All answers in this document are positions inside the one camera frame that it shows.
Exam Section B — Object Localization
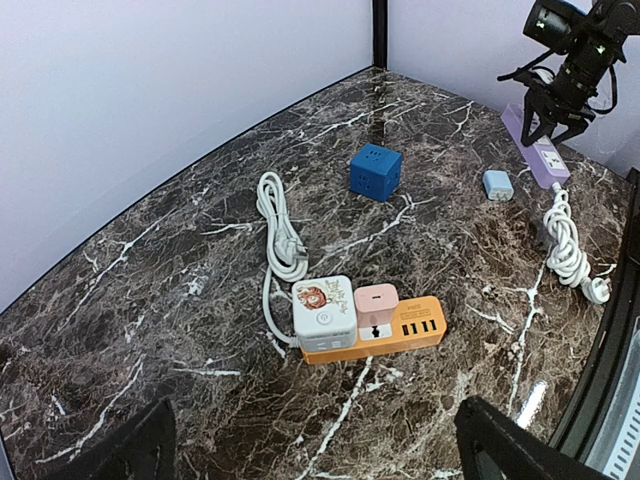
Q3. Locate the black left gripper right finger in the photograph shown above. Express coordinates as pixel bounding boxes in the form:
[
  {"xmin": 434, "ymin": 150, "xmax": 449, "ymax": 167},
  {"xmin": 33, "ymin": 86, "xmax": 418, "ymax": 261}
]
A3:
[{"xmin": 454, "ymin": 397, "xmax": 605, "ymax": 480}]

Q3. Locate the orange power strip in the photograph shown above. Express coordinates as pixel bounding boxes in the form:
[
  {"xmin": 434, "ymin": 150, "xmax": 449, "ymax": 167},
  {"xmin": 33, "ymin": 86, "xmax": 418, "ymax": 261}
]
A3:
[{"xmin": 302, "ymin": 296, "xmax": 447, "ymax": 365}]

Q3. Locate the white cube socket adapter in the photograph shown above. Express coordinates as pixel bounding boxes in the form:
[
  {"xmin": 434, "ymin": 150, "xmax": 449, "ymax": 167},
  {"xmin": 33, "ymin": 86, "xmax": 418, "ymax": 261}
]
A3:
[{"xmin": 292, "ymin": 275, "xmax": 358, "ymax": 353}]

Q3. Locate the pink wall charger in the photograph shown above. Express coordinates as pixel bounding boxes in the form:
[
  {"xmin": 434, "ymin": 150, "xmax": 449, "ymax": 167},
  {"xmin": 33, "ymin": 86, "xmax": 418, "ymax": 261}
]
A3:
[{"xmin": 354, "ymin": 283, "xmax": 399, "ymax": 328}]

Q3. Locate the light blue wall charger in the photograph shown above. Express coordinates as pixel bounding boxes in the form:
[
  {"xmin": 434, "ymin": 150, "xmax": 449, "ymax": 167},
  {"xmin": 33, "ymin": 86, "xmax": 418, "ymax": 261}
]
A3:
[{"xmin": 483, "ymin": 170, "xmax": 514, "ymax": 202}]

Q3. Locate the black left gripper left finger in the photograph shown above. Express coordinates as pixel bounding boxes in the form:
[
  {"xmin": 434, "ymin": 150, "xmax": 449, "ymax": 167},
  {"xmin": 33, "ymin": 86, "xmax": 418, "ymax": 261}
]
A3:
[{"xmin": 46, "ymin": 398, "xmax": 176, "ymax": 480}]

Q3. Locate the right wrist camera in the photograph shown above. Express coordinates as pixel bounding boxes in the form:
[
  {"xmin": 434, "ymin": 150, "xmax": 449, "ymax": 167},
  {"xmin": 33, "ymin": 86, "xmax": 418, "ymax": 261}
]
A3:
[{"xmin": 497, "ymin": 65, "xmax": 555, "ymax": 87}]

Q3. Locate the blue cube socket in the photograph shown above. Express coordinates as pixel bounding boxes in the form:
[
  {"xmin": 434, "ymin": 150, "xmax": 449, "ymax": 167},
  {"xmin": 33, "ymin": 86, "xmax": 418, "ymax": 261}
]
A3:
[{"xmin": 350, "ymin": 144, "xmax": 404, "ymax": 203}]

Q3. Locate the purple power strip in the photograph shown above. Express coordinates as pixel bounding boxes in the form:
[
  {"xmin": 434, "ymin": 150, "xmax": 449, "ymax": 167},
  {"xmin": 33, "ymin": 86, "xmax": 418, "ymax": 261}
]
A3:
[{"xmin": 501, "ymin": 103, "xmax": 570, "ymax": 190}]

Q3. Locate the right black frame post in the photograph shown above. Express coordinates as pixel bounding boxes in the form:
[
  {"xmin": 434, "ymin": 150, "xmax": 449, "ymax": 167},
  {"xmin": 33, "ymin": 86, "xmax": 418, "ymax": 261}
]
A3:
[{"xmin": 372, "ymin": 0, "xmax": 389, "ymax": 70}]

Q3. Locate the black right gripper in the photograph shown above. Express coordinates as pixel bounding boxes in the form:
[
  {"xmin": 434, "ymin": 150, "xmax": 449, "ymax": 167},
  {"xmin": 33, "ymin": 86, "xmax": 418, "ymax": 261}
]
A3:
[{"xmin": 520, "ymin": 82, "xmax": 595, "ymax": 147}]

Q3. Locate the white cord of purple strip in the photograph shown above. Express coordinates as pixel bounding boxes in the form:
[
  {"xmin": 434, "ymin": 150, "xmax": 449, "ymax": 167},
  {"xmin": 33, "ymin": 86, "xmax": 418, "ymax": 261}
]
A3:
[{"xmin": 543, "ymin": 182, "xmax": 613, "ymax": 305}]

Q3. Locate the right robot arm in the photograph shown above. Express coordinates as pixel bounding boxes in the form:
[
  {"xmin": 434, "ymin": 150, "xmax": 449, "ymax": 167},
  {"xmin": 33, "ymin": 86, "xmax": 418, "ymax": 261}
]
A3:
[{"xmin": 513, "ymin": 1, "xmax": 639, "ymax": 147}]

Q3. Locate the white cord of orange strip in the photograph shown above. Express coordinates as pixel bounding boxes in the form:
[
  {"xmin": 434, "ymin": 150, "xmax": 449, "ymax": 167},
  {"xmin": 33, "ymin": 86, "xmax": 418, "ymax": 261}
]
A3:
[{"xmin": 255, "ymin": 171, "xmax": 311, "ymax": 350}]

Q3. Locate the white slotted cable duct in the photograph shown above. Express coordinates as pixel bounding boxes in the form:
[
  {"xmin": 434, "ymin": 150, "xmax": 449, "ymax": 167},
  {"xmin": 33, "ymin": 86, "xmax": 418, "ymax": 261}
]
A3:
[{"xmin": 603, "ymin": 399, "xmax": 639, "ymax": 480}]

